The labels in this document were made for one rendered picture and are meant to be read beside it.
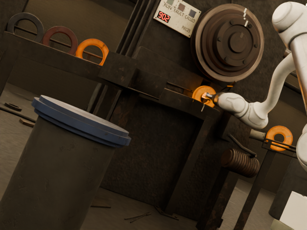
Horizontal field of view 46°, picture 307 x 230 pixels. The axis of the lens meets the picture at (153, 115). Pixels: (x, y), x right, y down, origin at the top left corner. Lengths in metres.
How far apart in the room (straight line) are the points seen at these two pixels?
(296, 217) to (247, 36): 1.24
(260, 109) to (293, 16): 0.62
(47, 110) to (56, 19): 7.18
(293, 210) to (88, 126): 0.77
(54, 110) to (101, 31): 7.27
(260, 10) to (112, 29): 5.97
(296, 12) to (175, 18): 0.97
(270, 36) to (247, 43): 0.39
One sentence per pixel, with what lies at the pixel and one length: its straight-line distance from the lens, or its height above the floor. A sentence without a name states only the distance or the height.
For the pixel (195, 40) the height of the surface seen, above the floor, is 1.03.
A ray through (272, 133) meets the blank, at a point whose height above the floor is 0.72.
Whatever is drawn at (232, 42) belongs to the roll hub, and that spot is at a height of 1.10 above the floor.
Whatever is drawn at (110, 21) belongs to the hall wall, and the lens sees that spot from 8.32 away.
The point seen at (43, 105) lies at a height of 0.41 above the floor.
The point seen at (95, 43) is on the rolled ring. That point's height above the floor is 0.76.
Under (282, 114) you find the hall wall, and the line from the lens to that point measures 10.25.
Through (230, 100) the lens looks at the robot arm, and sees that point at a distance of 1.90.
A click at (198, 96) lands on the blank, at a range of 2.23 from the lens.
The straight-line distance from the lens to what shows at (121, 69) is 1.71.
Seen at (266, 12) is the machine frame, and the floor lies 1.46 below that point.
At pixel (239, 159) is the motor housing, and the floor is 0.49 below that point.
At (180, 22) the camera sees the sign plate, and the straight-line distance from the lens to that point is 2.32.
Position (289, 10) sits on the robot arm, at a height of 1.09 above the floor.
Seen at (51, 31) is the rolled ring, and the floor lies 0.71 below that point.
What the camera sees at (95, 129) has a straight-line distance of 1.00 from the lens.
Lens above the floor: 0.50
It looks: 1 degrees up
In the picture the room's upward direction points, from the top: 24 degrees clockwise
